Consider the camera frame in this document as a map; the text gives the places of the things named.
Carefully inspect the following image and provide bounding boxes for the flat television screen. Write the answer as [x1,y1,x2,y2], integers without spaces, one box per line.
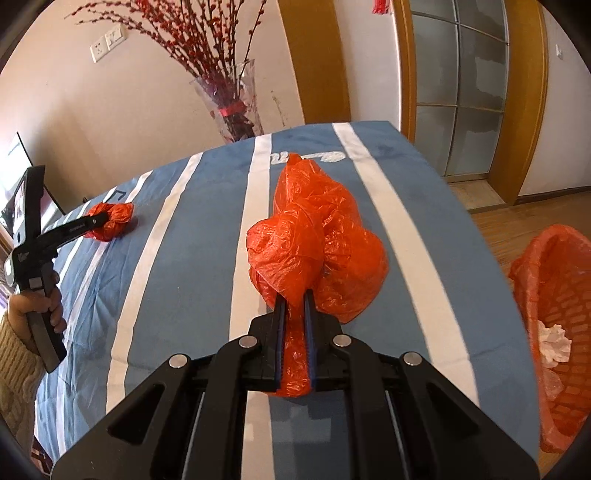
[0,131,63,232]

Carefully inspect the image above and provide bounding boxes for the large red plastic bag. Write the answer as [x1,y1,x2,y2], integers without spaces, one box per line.
[246,153,389,398]

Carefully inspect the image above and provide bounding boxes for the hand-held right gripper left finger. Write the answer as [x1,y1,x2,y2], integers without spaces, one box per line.
[51,291,289,480]

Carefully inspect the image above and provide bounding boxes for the red lined plastic basket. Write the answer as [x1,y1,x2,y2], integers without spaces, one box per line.
[508,224,591,454]

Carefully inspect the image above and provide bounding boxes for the red berry branches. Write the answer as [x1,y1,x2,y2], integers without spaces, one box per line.
[65,0,269,93]

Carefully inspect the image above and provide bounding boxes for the frosted glass sliding door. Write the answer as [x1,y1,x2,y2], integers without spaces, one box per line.
[409,0,511,178]

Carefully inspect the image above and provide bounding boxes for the clear glass vase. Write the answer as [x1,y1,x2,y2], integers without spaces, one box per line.
[190,59,265,145]

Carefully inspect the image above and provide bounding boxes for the blue striped blanket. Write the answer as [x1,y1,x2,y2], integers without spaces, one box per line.
[28,121,541,480]

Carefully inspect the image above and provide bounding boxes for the wooden door frame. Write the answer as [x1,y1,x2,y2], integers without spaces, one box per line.
[392,0,550,206]

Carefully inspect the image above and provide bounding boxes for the person's left hand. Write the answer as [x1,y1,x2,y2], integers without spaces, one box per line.
[7,270,68,354]

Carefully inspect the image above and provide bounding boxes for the small red plastic bag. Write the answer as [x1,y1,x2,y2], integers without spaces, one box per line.
[83,202,137,241]

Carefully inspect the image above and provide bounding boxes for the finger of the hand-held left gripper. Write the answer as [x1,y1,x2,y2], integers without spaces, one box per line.
[46,215,112,247]

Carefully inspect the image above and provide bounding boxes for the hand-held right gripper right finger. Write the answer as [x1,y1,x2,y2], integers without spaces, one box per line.
[302,288,539,480]

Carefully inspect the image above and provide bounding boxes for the curved wooden wall trim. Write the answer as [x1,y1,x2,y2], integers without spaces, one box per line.
[277,0,352,127]

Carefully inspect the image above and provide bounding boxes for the white crumpled tissue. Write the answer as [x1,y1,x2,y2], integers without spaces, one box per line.
[536,320,573,367]

